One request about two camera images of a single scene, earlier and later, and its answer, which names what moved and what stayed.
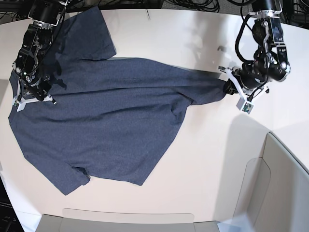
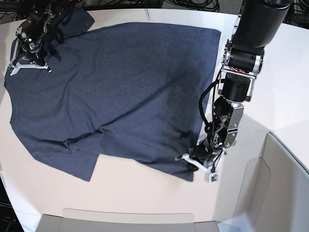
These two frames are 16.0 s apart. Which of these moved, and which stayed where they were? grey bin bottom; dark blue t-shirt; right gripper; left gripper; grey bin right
Moved: left gripper; dark blue t-shirt; right gripper
Stayed: grey bin right; grey bin bottom
